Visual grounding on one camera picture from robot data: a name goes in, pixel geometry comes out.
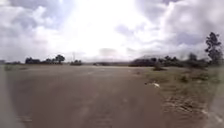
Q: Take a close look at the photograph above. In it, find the distant hill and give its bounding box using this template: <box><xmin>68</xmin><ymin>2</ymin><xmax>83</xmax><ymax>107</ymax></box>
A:
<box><xmin>136</xmin><ymin>54</ymin><xmax>168</xmax><ymax>61</ymax></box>

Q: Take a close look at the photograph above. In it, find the row of distant bushes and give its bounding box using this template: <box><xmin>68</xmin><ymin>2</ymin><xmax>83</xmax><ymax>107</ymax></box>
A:
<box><xmin>128</xmin><ymin>52</ymin><xmax>210</xmax><ymax>71</ymax></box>

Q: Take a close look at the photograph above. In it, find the dry grass strip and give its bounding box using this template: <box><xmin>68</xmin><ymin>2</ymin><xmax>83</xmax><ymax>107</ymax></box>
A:
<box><xmin>0</xmin><ymin>63</ymin><xmax>31</xmax><ymax>72</ymax></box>

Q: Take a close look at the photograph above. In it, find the row of distant trees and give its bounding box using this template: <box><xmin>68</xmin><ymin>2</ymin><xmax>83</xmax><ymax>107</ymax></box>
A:
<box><xmin>4</xmin><ymin>54</ymin><xmax>83</xmax><ymax>67</ymax></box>

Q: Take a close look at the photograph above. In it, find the tall dark tree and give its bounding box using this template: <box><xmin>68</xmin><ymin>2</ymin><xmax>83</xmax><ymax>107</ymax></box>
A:
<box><xmin>204</xmin><ymin>31</ymin><xmax>224</xmax><ymax>66</ymax></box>

